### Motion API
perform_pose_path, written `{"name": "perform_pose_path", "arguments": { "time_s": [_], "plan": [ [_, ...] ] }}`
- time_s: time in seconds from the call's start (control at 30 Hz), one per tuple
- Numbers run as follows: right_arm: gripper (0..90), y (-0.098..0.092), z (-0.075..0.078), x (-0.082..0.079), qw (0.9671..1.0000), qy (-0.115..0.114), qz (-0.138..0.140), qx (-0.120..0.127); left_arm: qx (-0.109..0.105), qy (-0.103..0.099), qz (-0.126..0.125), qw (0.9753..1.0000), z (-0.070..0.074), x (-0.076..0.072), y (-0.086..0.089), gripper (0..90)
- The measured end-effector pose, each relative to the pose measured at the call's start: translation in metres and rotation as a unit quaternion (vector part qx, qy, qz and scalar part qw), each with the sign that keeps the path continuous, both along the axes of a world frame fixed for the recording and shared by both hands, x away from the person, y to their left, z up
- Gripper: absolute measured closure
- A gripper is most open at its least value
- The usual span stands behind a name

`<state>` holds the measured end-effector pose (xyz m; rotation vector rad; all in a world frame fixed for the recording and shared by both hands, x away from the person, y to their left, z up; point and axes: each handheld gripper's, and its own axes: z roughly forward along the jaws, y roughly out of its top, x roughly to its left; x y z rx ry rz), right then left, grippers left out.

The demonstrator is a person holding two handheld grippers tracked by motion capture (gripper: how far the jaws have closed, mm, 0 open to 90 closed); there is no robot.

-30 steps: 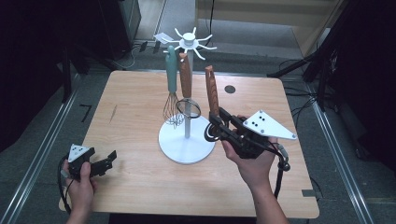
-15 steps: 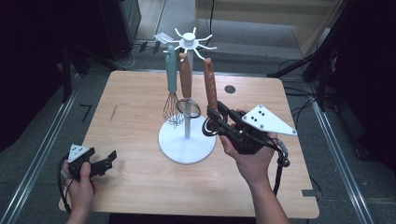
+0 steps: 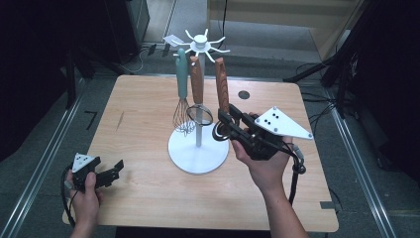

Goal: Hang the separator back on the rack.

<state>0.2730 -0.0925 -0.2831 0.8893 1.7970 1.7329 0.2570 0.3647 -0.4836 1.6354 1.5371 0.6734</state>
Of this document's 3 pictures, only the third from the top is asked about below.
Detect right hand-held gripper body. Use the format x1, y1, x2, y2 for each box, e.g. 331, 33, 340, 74
242, 105, 314, 163

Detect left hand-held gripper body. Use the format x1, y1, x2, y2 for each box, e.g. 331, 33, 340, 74
71, 152, 102, 193

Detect round metal utensil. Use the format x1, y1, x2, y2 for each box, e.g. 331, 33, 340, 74
211, 57, 234, 143

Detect white utensil rack stand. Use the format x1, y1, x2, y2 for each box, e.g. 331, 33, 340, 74
167, 28, 231, 176

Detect mesh strainer with wooden handle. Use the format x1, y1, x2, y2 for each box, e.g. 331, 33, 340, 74
185, 55, 215, 128

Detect whisk with teal handle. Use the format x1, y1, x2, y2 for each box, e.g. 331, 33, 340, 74
171, 48, 197, 138

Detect person's left hand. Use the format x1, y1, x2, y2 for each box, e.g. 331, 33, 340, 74
65, 171, 104, 228

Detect person's right hand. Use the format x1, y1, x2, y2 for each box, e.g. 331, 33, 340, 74
231, 139, 295, 196

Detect black tripod stand legs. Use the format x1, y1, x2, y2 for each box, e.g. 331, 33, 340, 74
282, 49, 361, 120

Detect white paper tag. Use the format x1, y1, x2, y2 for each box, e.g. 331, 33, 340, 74
162, 34, 181, 48

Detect light wooden panel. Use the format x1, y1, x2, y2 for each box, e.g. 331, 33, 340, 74
207, 0, 368, 60

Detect black cabinet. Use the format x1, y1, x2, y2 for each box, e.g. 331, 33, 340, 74
103, 0, 152, 65

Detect metal floor rail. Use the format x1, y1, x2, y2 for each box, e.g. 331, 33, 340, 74
0, 95, 83, 238
325, 88, 397, 238

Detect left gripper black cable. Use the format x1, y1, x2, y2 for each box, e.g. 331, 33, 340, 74
60, 164, 79, 229

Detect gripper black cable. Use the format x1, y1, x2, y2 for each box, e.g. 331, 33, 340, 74
281, 142, 307, 206
60, 164, 79, 229

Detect black floor cables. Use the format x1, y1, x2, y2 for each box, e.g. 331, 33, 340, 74
298, 60, 341, 137

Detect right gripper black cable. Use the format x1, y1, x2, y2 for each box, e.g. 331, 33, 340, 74
281, 142, 307, 206

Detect black metal stand frame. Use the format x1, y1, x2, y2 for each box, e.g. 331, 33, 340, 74
63, 46, 100, 110

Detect thin black hanging cable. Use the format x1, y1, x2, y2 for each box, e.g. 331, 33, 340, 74
220, 0, 230, 43

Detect white floor cable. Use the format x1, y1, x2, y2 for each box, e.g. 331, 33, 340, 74
118, 49, 146, 74

